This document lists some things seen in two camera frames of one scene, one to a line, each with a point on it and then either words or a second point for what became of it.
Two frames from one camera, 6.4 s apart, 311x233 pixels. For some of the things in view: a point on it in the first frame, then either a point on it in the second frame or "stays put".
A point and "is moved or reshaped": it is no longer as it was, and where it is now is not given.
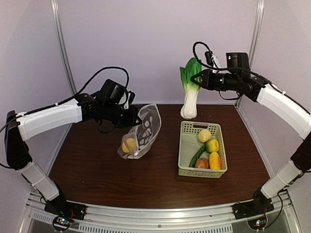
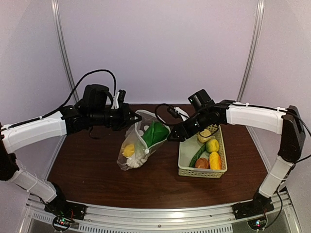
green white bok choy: [188, 109] to [157, 133]
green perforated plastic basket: [190, 145] stays put
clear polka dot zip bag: [138, 138] is moved or reshaped
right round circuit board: [258, 223] stays put
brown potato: [202, 163] stays put
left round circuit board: [61, 223] stays put
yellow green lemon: [212, 145] stays put
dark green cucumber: [202, 149] stays put
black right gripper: [206, 81] to [178, 128]
